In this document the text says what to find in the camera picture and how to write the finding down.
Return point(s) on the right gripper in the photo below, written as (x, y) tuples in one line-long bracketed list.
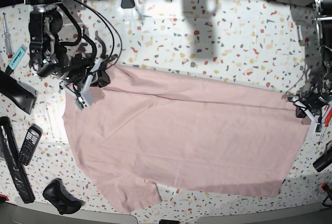
[(80, 68)]

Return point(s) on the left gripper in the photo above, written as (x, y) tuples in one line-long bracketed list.
[(315, 98)]

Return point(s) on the pink T-shirt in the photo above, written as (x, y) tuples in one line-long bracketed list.
[(148, 128)]

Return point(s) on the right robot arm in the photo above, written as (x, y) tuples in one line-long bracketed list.
[(48, 54)]

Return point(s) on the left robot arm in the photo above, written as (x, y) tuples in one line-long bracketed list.
[(313, 24)]

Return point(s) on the small red black clip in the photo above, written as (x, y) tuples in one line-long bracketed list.
[(325, 186)]

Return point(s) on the black remote control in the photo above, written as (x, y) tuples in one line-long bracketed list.
[(30, 143)]

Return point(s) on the turquoise highlighter marker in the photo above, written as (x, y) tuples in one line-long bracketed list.
[(15, 60)]

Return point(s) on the black game controller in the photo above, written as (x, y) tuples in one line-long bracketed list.
[(60, 198)]

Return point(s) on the long black wrapped bar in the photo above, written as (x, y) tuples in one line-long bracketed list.
[(17, 172)]

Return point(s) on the red clamp at left edge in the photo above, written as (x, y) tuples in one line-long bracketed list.
[(3, 198)]

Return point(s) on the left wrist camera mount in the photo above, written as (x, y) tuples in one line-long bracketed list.
[(315, 123)]

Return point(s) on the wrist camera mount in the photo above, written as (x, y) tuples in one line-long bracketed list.
[(82, 98), (315, 123)]

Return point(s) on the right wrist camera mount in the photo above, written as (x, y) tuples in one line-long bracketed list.
[(82, 98)]

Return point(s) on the red handle screwdriver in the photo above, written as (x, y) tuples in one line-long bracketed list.
[(325, 123)]

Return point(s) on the black cylinder with wires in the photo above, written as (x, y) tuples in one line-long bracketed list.
[(324, 160)]

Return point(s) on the clear handle screwdriver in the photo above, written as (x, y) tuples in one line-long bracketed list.
[(7, 38)]

